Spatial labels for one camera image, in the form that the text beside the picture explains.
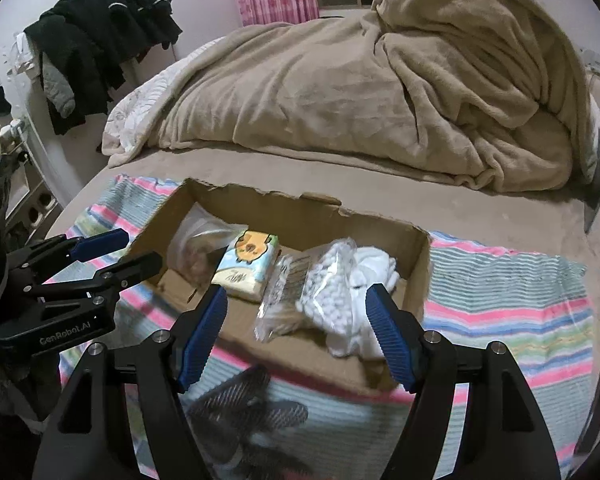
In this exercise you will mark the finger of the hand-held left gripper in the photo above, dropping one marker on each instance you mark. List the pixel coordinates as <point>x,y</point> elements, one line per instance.
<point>130,267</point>
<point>100,245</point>

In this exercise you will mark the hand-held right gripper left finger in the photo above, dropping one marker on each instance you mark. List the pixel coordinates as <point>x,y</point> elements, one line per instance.
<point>202,340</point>

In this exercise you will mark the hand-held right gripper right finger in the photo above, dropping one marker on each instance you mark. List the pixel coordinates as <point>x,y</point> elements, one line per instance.
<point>387,340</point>

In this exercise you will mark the clear bag of cotton balls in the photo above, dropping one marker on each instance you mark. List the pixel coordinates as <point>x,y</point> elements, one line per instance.
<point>325,285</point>

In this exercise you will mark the cardboard box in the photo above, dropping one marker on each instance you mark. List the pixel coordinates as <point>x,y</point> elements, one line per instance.
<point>300,220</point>

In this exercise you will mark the clear plastic bag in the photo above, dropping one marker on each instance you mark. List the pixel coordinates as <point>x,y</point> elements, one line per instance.
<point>195,245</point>

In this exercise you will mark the white cloth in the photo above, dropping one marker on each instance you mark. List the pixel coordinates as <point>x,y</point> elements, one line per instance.
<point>375,265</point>

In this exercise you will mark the black mesh pouch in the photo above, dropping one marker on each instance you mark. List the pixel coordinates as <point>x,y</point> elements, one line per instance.
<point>245,410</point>

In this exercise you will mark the white shelf unit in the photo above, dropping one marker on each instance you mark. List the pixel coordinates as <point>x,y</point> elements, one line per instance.
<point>30,195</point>

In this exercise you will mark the cartoon print tissue pack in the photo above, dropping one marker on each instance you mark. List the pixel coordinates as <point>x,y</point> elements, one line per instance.
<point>245,265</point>

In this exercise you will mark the clear bag of cotton swabs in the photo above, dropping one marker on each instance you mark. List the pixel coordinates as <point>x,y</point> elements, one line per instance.
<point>280,300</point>

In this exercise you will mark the striped towel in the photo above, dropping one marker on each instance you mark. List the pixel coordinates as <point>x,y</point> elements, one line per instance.
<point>505,310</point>

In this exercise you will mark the bed with brown sheet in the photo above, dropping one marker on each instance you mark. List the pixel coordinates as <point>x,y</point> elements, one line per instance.
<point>430,205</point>

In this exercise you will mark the grey garment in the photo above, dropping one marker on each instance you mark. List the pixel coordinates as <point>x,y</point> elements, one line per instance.
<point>57,87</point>

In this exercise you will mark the pile of black clothes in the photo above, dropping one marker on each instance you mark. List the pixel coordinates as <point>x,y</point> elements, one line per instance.
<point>90,35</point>

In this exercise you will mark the beige fleece blanket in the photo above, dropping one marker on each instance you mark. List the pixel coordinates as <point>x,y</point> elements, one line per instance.
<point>330,85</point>

